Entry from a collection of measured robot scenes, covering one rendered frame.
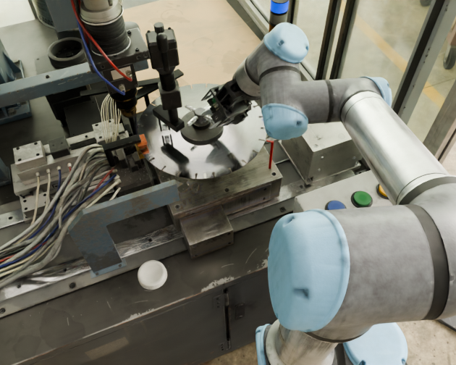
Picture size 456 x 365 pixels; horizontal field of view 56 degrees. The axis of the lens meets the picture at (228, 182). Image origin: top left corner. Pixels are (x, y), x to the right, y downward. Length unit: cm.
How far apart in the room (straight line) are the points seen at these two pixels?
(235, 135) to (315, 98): 37
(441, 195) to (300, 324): 20
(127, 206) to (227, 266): 31
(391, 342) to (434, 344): 113
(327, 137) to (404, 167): 61
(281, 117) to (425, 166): 26
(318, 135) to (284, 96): 44
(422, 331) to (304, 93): 139
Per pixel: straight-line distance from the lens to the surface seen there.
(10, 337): 116
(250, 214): 117
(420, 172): 56
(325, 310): 41
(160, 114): 103
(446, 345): 198
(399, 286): 42
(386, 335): 84
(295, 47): 78
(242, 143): 106
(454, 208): 48
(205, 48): 168
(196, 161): 103
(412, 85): 103
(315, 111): 75
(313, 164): 117
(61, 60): 137
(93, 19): 82
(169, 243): 113
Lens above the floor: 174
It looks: 53 degrees down
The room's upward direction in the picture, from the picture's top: 2 degrees counter-clockwise
